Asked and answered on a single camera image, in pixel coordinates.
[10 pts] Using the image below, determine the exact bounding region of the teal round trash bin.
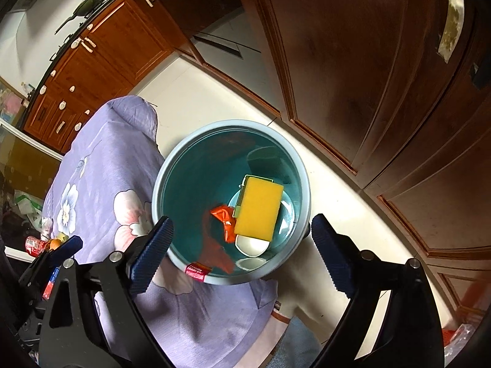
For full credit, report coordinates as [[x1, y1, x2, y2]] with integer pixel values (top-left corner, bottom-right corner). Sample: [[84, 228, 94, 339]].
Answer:
[[151, 120, 311, 286]]

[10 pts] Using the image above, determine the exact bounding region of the sliding glass door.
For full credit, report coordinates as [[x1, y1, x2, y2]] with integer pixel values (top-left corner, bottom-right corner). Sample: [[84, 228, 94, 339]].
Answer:
[[0, 77, 64, 215]]

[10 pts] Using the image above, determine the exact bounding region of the pale door sticker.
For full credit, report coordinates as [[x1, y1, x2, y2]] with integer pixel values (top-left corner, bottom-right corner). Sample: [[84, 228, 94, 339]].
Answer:
[[438, 0, 466, 62]]

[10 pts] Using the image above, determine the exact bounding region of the white green plastic bag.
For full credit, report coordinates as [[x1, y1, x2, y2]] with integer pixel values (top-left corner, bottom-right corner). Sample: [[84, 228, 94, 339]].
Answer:
[[13, 192, 43, 231]]

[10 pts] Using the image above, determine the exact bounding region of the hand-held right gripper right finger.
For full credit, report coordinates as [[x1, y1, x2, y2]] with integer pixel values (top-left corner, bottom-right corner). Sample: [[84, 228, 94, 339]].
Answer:
[[311, 214, 446, 368]]

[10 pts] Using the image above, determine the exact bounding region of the red snack wrapper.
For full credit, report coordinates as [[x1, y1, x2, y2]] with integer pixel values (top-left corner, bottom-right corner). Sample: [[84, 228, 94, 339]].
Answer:
[[210, 205, 239, 244]]

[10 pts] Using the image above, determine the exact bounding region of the dark wooden door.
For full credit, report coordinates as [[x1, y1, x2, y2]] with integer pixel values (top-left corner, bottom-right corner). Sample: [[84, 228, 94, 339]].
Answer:
[[226, 0, 491, 315]]

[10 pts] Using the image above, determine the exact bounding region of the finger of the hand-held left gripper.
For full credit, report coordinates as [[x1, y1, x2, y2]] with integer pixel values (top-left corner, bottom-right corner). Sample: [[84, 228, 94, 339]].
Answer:
[[19, 236, 84, 288]]

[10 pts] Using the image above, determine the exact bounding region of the blue towel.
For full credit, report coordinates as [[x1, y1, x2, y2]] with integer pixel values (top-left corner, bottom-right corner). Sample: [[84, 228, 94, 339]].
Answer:
[[265, 316, 323, 368]]

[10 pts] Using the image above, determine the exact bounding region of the dark frying pan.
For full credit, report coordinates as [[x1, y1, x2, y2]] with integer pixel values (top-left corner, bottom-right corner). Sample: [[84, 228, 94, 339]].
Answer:
[[56, 0, 106, 35]]

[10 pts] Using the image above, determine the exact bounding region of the red drink can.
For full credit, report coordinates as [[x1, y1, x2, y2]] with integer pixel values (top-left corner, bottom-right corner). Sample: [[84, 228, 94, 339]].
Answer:
[[25, 236, 50, 257]]

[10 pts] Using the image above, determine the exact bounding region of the clear plastic packaging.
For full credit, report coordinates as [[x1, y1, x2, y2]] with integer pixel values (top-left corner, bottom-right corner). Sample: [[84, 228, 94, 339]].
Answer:
[[441, 324, 480, 357]]

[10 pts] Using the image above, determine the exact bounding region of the wooden kitchen cabinet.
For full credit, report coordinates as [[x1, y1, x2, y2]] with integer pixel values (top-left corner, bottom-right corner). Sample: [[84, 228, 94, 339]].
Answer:
[[23, 0, 246, 154]]

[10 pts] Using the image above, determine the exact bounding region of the purple floral blanket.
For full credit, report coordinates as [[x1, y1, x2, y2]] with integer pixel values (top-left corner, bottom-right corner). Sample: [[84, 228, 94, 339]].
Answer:
[[41, 96, 280, 368]]

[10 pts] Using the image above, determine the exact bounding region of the yellow sponge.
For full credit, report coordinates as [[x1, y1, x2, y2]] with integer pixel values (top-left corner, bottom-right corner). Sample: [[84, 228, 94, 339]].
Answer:
[[234, 175, 285, 243]]

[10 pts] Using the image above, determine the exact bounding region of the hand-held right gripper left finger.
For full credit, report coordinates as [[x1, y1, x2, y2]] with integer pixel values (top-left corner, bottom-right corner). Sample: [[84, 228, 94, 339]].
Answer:
[[38, 217, 177, 368]]

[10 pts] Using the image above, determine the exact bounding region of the white cup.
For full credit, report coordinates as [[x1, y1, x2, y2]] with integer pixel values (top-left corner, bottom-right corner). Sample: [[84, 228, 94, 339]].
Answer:
[[235, 234, 271, 257]]

